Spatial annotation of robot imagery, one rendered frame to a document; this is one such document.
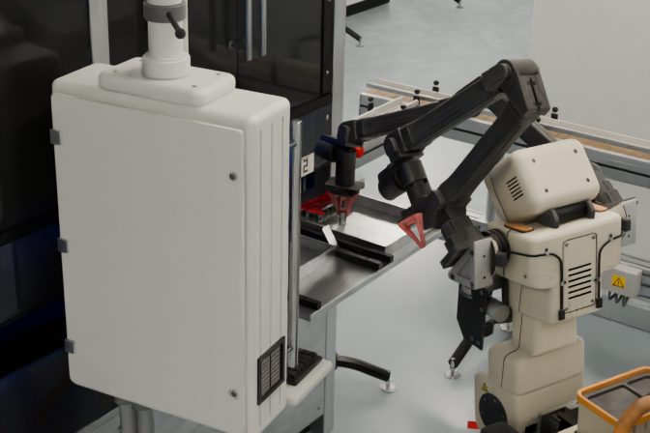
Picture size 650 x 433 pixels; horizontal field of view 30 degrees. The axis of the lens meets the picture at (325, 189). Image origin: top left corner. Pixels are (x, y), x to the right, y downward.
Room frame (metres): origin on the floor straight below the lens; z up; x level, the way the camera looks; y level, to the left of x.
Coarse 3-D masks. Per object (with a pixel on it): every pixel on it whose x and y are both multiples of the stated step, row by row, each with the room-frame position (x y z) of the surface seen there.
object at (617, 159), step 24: (360, 96) 4.28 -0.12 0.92; (384, 96) 4.26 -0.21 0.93; (408, 96) 4.19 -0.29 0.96; (432, 96) 4.20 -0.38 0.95; (480, 120) 4.01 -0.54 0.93; (552, 120) 3.93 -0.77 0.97; (600, 144) 3.80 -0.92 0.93; (624, 144) 3.72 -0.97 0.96; (648, 144) 3.74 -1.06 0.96; (624, 168) 3.69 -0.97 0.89; (648, 168) 3.64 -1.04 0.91
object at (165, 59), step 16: (160, 0) 2.36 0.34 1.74; (176, 0) 2.38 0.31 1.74; (144, 16) 2.38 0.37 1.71; (160, 16) 2.35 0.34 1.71; (176, 16) 2.36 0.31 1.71; (160, 32) 2.36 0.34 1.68; (176, 32) 2.28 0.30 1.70; (160, 48) 2.36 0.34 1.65; (176, 48) 2.37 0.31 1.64; (144, 64) 2.37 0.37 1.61; (160, 64) 2.35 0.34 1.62; (176, 64) 2.36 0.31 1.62
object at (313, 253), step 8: (288, 232) 3.08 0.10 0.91; (288, 240) 3.08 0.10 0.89; (304, 240) 3.05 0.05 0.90; (312, 240) 3.03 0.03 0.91; (304, 248) 3.04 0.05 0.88; (312, 248) 3.03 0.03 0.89; (320, 248) 3.02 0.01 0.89; (328, 248) 3.00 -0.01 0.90; (304, 256) 2.99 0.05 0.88; (312, 256) 2.99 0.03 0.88; (320, 256) 2.94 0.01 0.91; (328, 256) 2.97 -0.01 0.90; (304, 264) 2.88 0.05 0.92; (312, 264) 2.91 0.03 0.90; (320, 264) 2.94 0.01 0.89; (304, 272) 2.88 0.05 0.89
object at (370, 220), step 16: (352, 208) 3.33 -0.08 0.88; (368, 208) 3.33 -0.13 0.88; (384, 208) 3.30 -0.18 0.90; (400, 208) 3.27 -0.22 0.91; (304, 224) 3.16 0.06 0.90; (336, 224) 3.21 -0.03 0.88; (352, 224) 3.21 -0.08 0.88; (368, 224) 3.21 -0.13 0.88; (384, 224) 3.22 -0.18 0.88; (352, 240) 3.06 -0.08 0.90; (368, 240) 3.11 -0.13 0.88; (384, 240) 3.11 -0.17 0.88; (400, 240) 3.06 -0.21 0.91
